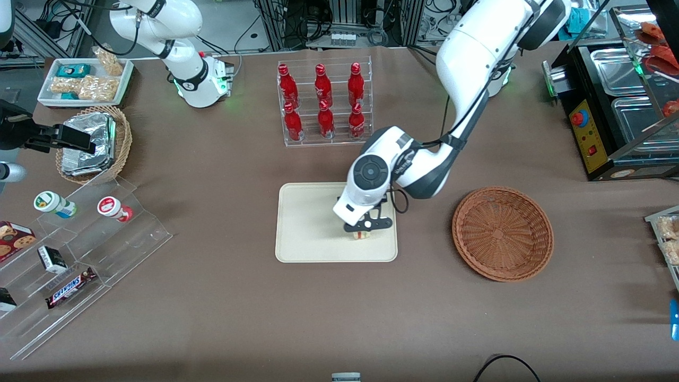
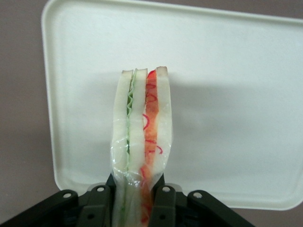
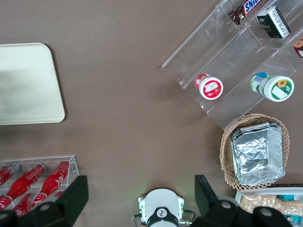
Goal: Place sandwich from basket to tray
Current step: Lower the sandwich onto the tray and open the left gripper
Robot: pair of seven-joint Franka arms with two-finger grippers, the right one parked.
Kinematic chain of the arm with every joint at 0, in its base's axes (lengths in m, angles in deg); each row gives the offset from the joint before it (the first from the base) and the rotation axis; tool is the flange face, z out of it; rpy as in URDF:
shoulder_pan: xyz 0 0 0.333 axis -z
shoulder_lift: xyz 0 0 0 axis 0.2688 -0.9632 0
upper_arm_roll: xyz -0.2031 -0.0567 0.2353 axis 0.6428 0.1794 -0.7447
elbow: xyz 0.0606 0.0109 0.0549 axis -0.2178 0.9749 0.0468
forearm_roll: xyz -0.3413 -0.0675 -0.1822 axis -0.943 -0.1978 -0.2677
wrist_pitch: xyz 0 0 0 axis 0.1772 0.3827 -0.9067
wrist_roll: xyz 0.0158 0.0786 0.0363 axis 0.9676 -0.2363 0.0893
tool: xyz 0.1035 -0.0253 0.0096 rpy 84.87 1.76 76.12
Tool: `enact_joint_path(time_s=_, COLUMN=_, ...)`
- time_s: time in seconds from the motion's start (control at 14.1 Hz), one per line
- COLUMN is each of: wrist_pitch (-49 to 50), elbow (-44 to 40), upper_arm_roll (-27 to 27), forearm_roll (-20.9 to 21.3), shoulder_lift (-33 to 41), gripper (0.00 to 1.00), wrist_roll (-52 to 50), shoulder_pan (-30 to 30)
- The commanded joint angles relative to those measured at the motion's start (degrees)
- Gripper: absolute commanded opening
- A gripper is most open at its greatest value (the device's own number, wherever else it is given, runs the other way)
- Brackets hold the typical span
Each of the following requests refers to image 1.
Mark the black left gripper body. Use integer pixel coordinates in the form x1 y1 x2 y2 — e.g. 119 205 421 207
354 198 390 227

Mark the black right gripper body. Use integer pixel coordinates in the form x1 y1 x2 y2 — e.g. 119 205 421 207
0 100 36 152

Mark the beige rectangular tray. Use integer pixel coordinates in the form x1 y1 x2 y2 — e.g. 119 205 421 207
275 181 398 263

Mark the white rectangular snack tray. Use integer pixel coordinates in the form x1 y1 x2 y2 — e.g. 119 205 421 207
37 57 134 108

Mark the light tan wicker basket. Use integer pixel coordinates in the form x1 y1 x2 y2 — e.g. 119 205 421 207
56 105 133 185

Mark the brown round wicker basket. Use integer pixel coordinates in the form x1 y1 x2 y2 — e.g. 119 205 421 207
452 186 554 282

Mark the clear tray with snacks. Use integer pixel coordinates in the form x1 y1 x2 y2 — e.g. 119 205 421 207
645 206 679 293

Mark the foil wrapped package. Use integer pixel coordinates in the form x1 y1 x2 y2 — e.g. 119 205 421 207
63 112 117 162
60 149 114 177

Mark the clear bag of puffed snacks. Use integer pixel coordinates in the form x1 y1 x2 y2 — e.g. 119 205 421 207
94 47 124 77
79 75 120 103
50 77 81 96

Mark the green lid yogurt cup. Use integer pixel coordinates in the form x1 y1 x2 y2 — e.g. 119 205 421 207
33 191 78 219

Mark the red lid yogurt cup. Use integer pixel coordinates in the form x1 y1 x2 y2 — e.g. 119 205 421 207
97 196 134 223

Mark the clear acrylic bottle rack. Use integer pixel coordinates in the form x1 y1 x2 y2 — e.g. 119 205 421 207
276 56 375 148

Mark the red cola bottle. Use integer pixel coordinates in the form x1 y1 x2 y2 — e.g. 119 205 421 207
317 100 336 139
314 64 334 107
348 102 367 140
283 102 304 142
277 64 299 110
347 63 366 107

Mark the red cookie box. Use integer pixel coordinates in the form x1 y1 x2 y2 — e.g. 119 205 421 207
0 221 38 264

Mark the clear acrylic stepped shelf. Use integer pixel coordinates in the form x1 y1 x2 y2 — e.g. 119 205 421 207
0 169 173 361

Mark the small black white box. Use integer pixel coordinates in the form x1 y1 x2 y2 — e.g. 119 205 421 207
37 245 68 275

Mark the Snickers chocolate bar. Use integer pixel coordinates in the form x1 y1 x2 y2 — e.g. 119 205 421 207
45 267 98 310

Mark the black food warmer display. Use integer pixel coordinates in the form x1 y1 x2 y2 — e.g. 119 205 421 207
541 5 679 183

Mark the steel warmer pan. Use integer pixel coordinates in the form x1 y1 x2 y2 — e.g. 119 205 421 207
590 47 640 83
612 97 672 148

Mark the teal cloth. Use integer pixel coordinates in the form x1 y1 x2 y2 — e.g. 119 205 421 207
567 6 590 33

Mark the orange fried food piece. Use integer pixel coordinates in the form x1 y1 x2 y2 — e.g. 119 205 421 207
637 22 664 45

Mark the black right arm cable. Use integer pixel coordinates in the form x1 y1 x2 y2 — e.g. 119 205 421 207
57 0 145 57

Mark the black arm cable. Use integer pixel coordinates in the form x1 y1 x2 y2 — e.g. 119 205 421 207
387 0 539 214
57 0 145 57

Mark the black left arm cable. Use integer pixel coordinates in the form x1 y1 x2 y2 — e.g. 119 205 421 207
387 0 539 214

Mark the black looped cable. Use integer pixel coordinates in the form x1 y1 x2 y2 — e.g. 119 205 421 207
473 354 542 382

